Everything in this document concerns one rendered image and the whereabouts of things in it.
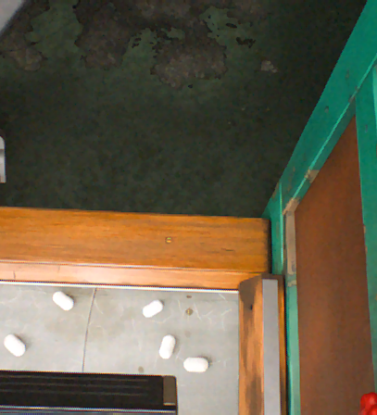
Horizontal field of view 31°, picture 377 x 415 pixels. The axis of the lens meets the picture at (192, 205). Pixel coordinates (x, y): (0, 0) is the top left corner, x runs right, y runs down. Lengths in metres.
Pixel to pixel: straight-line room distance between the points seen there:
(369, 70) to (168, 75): 1.47
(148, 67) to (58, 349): 1.22
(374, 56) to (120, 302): 0.60
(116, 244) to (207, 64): 1.14
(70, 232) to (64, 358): 0.19
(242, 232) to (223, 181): 0.87
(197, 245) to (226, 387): 0.22
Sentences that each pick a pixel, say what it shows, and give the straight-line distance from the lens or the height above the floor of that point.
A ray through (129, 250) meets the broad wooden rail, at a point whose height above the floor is 0.76.
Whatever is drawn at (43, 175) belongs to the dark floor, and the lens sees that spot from 1.96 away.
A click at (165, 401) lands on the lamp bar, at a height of 1.11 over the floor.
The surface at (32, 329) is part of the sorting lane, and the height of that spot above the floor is 0.74.
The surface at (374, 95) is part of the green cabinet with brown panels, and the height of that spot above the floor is 1.27.
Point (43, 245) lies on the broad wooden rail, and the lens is 1.08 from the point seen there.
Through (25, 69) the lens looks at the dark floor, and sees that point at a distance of 2.13.
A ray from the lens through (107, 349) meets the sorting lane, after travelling 1.06.
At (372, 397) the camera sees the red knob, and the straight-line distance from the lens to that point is 0.57.
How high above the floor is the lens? 1.79
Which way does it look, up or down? 69 degrees down
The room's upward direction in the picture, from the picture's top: 11 degrees clockwise
